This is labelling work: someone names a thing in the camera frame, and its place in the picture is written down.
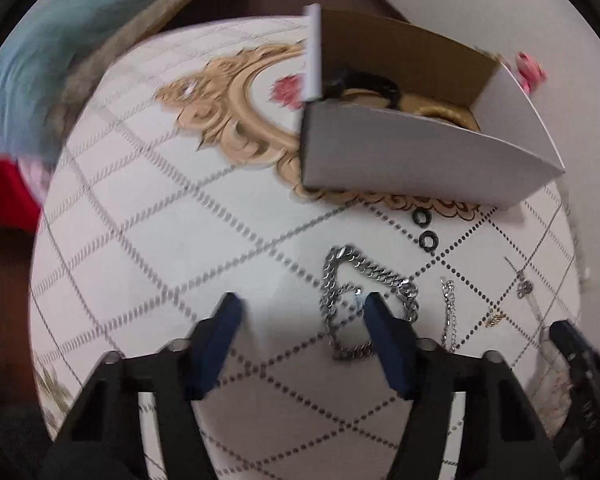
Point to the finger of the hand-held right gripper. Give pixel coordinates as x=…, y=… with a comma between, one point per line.
x=575, y=355

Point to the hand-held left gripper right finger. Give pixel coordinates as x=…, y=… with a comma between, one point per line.
x=387, y=347

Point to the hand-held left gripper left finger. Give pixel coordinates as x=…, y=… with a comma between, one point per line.
x=215, y=347

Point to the cardboard box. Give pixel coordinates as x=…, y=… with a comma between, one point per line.
x=420, y=155

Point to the white patterned tablecloth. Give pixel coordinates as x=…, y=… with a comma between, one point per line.
x=155, y=240

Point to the gold bangle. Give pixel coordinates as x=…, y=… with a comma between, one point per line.
x=432, y=111

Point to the red cloth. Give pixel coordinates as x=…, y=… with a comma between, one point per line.
x=5, y=195

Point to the pink hair clip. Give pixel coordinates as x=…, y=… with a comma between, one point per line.
x=528, y=71

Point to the light blue cloth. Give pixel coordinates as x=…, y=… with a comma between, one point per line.
x=45, y=50

